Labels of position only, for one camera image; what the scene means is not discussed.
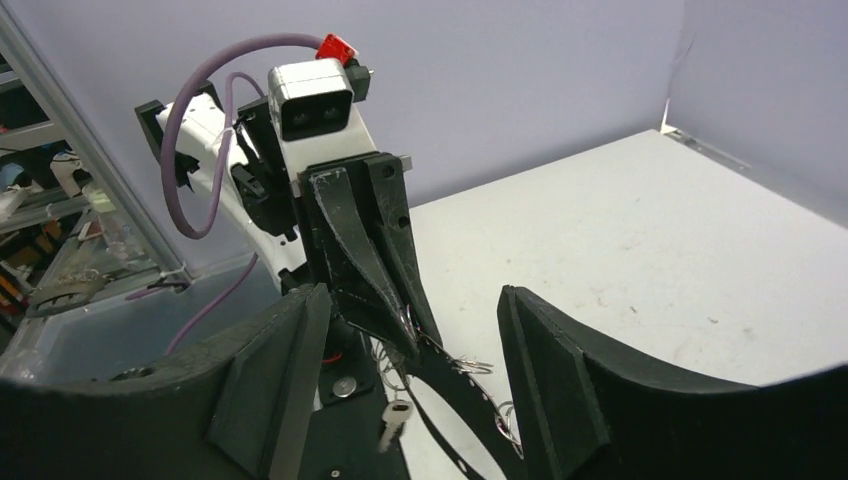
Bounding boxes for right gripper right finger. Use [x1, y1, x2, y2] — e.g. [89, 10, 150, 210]
[497, 286, 847, 479]

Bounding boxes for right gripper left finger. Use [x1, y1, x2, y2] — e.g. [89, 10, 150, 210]
[1, 284, 331, 479]

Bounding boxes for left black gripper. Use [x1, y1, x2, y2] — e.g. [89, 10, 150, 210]
[231, 101, 442, 358]

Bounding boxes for large silver keyring plate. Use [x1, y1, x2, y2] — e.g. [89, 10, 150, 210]
[375, 334, 527, 479]

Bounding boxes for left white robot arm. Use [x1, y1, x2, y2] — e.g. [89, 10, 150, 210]
[138, 78, 439, 364]

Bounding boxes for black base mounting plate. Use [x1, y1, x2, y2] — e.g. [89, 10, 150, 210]
[298, 320, 410, 480]

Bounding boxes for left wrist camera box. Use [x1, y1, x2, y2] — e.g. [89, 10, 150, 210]
[268, 58, 377, 182]

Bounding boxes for aluminium frame rail back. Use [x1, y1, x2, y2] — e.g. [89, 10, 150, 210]
[660, 124, 751, 173]

